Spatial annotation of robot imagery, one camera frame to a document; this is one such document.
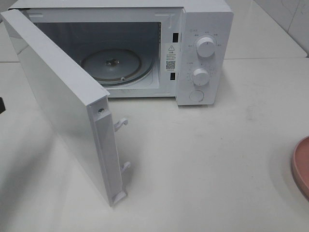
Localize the pink round plate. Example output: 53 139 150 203
291 136 309 200

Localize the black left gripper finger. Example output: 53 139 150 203
0 97 5 114

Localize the white microwave knob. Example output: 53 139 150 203
192 68 210 86
196 35 216 58

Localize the white microwave oven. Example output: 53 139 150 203
7 0 234 105

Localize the white microwave door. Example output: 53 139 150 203
1 10 130 205

